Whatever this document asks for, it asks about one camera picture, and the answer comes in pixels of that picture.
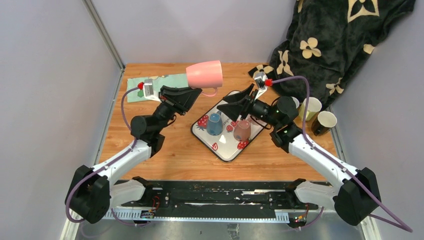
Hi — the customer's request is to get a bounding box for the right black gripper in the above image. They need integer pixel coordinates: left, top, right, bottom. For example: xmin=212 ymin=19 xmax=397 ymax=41
xmin=217 ymin=83 xmax=281 ymax=129

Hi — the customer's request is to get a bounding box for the blue dotted mug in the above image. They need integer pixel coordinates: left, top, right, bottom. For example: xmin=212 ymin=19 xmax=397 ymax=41
xmin=206 ymin=111 xmax=223 ymax=136

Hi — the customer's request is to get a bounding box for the pink tall mug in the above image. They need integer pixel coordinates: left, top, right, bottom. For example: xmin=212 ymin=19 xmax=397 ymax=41
xmin=185 ymin=60 xmax=223 ymax=97

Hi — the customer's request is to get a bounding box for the yellow-green faceted mug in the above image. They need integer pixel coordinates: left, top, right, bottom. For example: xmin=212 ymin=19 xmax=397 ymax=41
xmin=298 ymin=97 xmax=322 ymax=122

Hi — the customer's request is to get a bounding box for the black glossy mug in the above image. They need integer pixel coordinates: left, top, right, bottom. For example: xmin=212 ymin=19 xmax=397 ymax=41
xmin=311 ymin=111 xmax=338 ymax=136

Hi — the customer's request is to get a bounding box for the grey-blue small mug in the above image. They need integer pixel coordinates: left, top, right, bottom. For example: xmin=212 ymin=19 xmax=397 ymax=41
xmin=291 ymin=96 xmax=300 ymax=109

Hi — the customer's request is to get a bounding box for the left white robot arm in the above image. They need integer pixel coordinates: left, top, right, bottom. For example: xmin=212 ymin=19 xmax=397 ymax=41
xmin=64 ymin=86 xmax=202 ymax=224

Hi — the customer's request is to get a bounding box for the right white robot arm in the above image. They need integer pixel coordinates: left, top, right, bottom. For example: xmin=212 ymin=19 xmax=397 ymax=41
xmin=217 ymin=85 xmax=381 ymax=226

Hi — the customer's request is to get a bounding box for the dusty pink faceted mug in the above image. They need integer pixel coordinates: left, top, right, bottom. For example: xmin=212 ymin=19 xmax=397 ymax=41
xmin=233 ymin=119 xmax=252 ymax=142

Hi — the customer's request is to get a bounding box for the mint green printed cloth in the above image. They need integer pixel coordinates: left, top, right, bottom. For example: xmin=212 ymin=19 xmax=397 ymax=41
xmin=126 ymin=73 xmax=188 ymax=103

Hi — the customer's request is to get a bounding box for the strawberry print white tray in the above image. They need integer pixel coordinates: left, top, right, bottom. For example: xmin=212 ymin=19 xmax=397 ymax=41
xmin=190 ymin=100 xmax=265 ymax=162

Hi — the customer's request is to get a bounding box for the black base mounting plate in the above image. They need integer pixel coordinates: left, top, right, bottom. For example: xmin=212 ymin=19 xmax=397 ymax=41
xmin=114 ymin=180 xmax=319 ymax=223

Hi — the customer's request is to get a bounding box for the black floral plush blanket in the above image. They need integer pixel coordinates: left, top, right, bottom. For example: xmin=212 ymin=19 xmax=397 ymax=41
xmin=249 ymin=0 xmax=415 ymax=108

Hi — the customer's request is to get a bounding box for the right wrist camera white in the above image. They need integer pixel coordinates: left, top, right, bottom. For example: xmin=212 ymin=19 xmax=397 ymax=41
xmin=253 ymin=71 xmax=268 ymax=100

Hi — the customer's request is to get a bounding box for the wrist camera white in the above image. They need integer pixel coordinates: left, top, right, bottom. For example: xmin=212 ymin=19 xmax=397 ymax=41
xmin=253 ymin=71 xmax=268 ymax=100
xmin=142 ymin=79 xmax=161 ymax=102

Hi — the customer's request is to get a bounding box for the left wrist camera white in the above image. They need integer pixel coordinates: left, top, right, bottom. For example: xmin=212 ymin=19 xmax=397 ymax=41
xmin=142 ymin=79 xmax=161 ymax=102

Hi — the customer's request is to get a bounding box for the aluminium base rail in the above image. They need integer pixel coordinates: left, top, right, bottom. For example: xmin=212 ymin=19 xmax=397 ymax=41
xmin=62 ymin=185 xmax=382 ymax=240

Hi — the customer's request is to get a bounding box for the aluminium frame post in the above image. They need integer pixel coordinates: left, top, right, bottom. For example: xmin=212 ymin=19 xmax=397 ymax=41
xmin=82 ymin=0 xmax=126 ymax=72

